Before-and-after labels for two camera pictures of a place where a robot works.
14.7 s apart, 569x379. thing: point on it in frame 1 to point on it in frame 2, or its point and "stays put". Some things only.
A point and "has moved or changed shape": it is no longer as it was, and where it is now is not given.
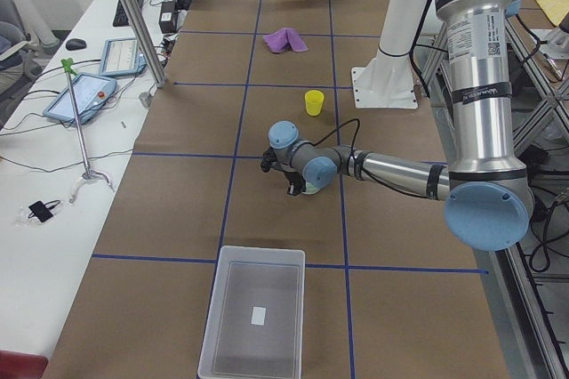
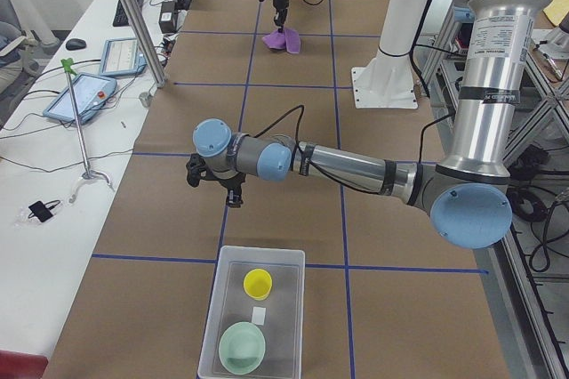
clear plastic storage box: (254, 328) stays put
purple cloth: (279, 40) has moved or changed shape
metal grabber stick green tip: (68, 68) stays put
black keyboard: (121, 19) stays put
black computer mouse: (76, 44) stays put
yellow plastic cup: (314, 99) to (257, 284)
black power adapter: (168, 20) stays put
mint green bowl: (310, 189) to (242, 348)
